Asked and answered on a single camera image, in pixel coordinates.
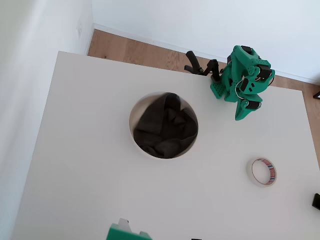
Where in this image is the black table clamp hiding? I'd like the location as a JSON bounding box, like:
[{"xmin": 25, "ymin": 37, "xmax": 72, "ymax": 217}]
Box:
[{"xmin": 184, "ymin": 50, "xmax": 223, "ymax": 84}]

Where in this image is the red white servo cable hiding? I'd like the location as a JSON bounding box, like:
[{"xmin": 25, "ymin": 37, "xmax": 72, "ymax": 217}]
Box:
[{"xmin": 233, "ymin": 79, "xmax": 245, "ymax": 101}]

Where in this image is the green white camera mount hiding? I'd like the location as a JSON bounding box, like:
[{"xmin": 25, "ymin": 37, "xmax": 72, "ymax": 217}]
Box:
[{"xmin": 106, "ymin": 217, "xmax": 153, "ymax": 240}]

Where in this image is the black flat device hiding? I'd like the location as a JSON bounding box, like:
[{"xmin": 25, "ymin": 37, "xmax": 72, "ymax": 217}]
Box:
[{"xmin": 311, "ymin": 192, "xmax": 320, "ymax": 210}]

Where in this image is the black cloth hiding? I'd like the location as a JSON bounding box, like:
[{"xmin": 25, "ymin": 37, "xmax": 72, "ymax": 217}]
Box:
[{"xmin": 132, "ymin": 92, "xmax": 199, "ymax": 159}]

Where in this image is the dark cloth-lined table hole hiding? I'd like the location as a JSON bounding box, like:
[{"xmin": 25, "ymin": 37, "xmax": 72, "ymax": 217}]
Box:
[{"xmin": 128, "ymin": 91, "xmax": 200, "ymax": 160}]

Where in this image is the white masking tape roll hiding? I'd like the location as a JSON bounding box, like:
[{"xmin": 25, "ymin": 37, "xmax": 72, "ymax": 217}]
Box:
[{"xmin": 246, "ymin": 156, "xmax": 277, "ymax": 188}]

